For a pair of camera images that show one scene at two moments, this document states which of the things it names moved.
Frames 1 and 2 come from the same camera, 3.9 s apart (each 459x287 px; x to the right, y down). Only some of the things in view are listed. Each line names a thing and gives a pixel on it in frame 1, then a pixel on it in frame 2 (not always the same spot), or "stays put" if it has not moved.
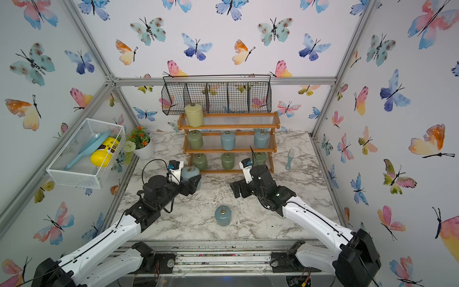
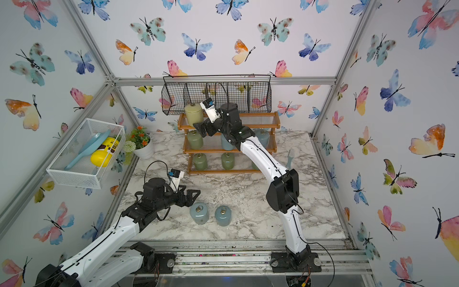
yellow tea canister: [195, 115] stays put
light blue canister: [189, 172] → [199, 212]
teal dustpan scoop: [89, 147] stays put
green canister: [195, 139] stays put
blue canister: [223, 215] stays put
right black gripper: [244, 186] → [201, 127]
